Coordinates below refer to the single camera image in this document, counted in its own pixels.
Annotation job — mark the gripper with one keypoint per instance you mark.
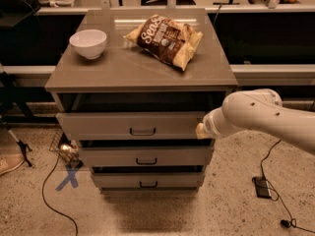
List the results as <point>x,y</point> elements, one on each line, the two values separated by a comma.
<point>209,126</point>

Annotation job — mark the grey top drawer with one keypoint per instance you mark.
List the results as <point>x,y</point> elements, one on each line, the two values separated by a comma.
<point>130,125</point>

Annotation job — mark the grey drawer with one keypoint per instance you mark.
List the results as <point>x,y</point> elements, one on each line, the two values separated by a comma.
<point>146,156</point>
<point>130,125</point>
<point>144,181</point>

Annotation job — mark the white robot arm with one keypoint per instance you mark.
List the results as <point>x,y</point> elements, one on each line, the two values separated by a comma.
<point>259,110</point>

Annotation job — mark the grey middle drawer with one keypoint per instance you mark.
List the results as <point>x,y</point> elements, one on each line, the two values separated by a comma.
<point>146,156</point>

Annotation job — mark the grey bottom drawer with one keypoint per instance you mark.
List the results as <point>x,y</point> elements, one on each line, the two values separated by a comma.
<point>144,181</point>

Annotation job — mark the grey drawer cabinet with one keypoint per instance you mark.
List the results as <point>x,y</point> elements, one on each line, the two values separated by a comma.
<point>126,78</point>

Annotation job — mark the black power adapter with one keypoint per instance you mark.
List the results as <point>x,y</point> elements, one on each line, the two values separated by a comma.
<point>261,187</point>

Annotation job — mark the brown chip bag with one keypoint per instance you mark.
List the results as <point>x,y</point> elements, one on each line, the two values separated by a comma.
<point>170,41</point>

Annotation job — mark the blue tape cross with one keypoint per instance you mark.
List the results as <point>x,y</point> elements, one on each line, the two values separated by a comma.
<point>72,170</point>

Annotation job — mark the white ceramic bowl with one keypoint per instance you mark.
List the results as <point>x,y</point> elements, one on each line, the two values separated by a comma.
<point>89,43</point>

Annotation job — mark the black tripod leg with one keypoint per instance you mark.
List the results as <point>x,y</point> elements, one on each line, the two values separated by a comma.
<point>5,81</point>

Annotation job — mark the wire basket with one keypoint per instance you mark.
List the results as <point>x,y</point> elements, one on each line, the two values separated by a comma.
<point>63,147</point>

